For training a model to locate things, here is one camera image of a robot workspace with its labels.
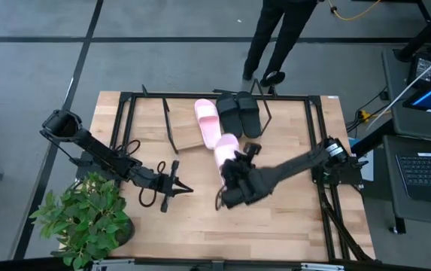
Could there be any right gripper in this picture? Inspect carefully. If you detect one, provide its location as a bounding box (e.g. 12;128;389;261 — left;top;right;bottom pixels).
220;142;262;193

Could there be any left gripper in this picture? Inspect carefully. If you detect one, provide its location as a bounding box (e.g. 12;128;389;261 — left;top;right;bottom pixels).
156;160;195;213

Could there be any pink slide sandal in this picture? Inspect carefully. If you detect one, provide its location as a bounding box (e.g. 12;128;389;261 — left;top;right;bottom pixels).
193;98;223;151
214;132;241;178

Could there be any black slide sandal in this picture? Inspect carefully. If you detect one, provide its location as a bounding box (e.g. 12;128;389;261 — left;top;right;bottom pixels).
235;90;263;139
215;92;244;139

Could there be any green potted plant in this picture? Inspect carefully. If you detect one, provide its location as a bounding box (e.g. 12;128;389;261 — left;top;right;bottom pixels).
29;172;135;271

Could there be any yellow plug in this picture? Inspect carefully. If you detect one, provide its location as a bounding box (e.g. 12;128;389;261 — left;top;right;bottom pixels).
357;109;375;122

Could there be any person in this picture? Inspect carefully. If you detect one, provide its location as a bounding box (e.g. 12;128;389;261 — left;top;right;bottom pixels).
241;0;318;88

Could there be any grey desk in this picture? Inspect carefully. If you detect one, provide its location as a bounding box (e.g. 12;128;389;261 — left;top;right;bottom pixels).
382;47;431;230

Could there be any black laptop keyboard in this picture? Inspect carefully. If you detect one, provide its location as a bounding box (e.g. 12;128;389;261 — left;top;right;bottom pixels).
395;152;431;206

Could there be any black power adapter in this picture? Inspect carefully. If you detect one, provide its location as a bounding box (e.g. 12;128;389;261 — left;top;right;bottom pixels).
406;52;431;86

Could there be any black stand leg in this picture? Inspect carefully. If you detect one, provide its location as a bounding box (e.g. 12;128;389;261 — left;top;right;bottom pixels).
393;0;431;63

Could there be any wooden shelf with black frame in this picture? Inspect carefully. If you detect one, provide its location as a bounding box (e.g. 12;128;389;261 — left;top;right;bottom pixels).
160;78;273;155

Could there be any black looped cable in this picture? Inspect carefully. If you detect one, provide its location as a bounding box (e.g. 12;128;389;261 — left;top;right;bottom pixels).
116;139;141;158

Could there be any black metal table frame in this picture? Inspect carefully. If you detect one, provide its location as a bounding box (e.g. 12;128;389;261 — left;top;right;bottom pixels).
109;84;376;271

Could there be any yellow cable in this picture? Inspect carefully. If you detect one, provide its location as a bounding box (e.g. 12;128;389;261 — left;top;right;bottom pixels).
327;0;382;22

